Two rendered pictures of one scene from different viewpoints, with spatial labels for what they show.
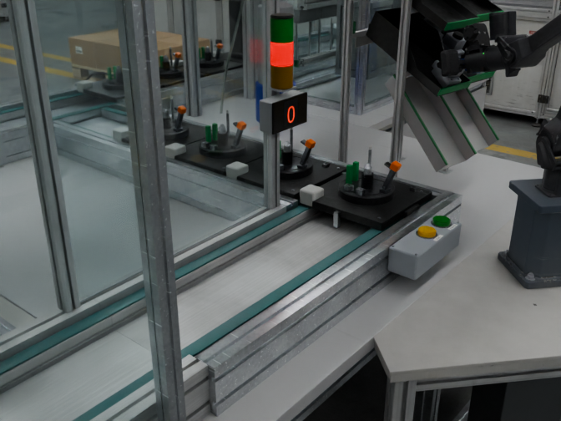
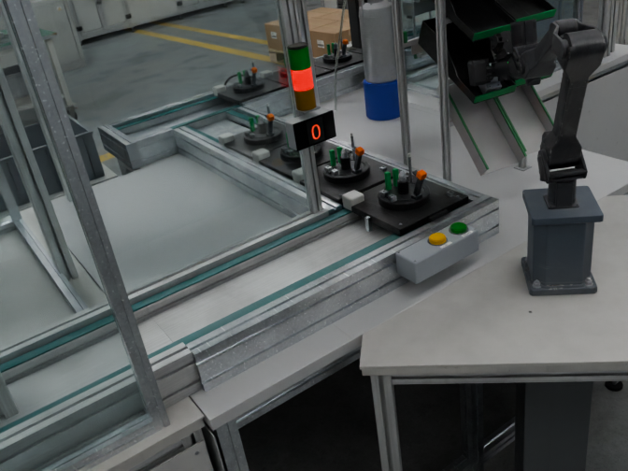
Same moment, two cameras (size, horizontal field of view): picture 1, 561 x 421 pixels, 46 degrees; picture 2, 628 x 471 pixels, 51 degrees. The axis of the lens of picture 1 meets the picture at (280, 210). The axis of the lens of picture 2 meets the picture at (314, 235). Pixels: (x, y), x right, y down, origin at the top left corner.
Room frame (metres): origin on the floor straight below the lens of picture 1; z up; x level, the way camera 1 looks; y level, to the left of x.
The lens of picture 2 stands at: (-0.06, -0.52, 1.78)
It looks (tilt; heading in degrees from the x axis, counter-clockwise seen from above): 29 degrees down; 20
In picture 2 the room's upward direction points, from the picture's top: 9 degrees counter-clockwise
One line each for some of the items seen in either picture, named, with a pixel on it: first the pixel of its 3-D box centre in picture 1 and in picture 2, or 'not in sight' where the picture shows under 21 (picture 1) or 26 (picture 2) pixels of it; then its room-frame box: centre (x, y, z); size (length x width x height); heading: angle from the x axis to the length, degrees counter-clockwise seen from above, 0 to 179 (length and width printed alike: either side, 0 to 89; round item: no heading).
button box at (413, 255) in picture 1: (425, 246); (437, 250); (1.31, -0.33, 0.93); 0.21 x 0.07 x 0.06; 140
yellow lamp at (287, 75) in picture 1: (281, 75); (305, 97); (1.45, 0.00, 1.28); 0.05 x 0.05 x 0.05
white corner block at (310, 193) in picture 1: (311, 195); (353, 200); (1.50, -0.08, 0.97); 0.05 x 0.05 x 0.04; 50
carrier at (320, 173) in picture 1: (286, 154); (345, 160); (1.68, -0.02, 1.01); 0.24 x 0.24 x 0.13; 50
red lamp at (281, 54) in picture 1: (281, 53); (302, 78); (1.45, 0.00, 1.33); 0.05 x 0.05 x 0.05
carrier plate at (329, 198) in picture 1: (366, 197); (404, 201); (1.52, -0.21, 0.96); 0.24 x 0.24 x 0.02; 50
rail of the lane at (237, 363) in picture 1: (354, 276); (361, 278); (1.21, -0.16, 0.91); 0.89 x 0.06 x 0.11; 140
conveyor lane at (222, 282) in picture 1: (282, 256); (311, 258); (1.30, -0.01, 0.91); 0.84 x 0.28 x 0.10; 140
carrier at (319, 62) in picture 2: not in sight; (336, 50); (2.96, 0.33, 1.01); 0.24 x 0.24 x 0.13; 50
